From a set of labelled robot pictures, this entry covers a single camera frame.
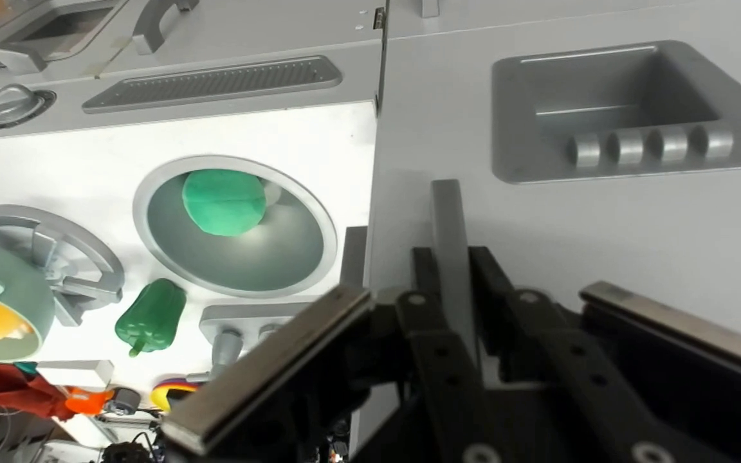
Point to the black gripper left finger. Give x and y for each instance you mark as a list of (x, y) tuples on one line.
[(302, 376)]

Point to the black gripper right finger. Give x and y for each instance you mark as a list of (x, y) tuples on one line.
[(609, 387)]

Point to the white tall fridge door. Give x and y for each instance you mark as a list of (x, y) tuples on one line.
[(603, 233)]

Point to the white short fridge door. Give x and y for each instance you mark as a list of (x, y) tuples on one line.
[(603, 11)]

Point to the silver toy faucet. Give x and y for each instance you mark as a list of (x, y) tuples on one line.
[(232, 330)]

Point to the yellow round item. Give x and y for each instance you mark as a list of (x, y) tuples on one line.
[(167, 397)]

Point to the green toy cup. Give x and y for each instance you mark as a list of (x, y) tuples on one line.
[(153, 316)]

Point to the orange plastic tool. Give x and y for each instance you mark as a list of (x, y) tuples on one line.
[(88, 403)]

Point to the white slotted wheel plate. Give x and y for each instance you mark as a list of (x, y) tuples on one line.
[(70, 249)]

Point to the grey ice dispenser box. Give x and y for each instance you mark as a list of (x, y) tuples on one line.
[(609, 113)]

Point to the red cloth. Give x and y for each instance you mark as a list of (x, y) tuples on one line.
[(11, 390)]

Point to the white toy kitchen unit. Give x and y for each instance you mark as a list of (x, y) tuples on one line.
[(88, 172)]

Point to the grey vent panel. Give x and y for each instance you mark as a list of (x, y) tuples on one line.
[(217, 83)]

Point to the white sink cabinet door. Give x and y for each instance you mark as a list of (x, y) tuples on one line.
[(283, 28)]

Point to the grey stove knob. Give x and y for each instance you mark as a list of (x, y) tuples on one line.
[(12, 106)]

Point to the white oven door with window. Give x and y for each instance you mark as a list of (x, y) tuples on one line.
[(61, 28)]

